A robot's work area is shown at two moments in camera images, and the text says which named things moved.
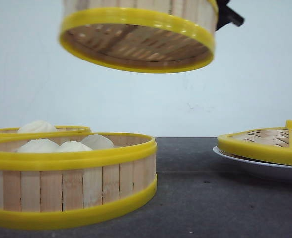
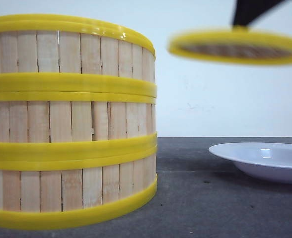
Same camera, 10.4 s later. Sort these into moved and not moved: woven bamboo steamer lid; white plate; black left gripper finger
Moved: woven bamboo steamer lid; black left gripper finger
Not moved: white plate
